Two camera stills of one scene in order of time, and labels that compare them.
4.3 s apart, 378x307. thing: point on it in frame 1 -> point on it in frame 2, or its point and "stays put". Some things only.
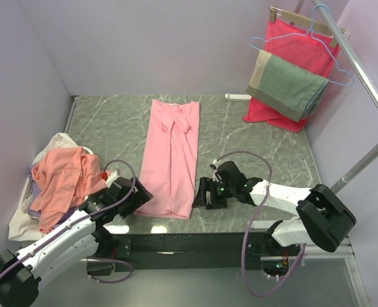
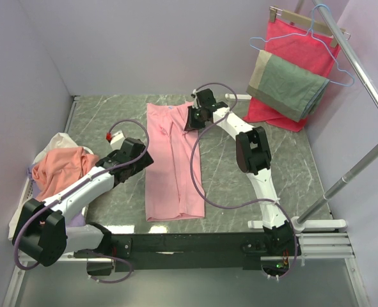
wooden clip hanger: x=276 y=14 stays put
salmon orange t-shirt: x=64 y=178 stays put
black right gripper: x=206 y=184 -> x=190 y=125
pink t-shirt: x=171 y=162 stays put
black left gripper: x=139 y=198 -> x=142 y=163
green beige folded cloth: x=284 y=86 stays put
